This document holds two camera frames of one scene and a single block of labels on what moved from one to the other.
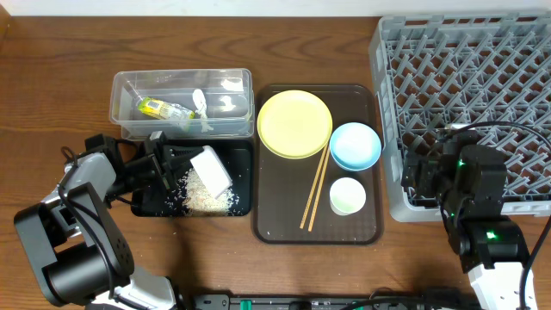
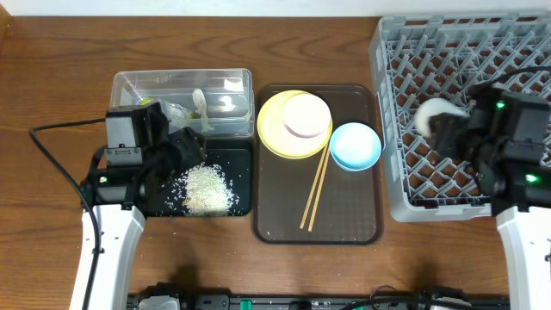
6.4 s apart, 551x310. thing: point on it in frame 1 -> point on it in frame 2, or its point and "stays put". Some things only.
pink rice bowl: (211, 171) -> (306, 116)
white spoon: (200, 103) stays put
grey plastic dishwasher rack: (486, 76) stays put
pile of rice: (193, 197) stays put
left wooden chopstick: (314, 188) stays put
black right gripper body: (417, 168) -> (442, 134)
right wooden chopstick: (318, 189) stays put
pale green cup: (347, 196) -> (436, 106)
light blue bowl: (355, 146) stays put
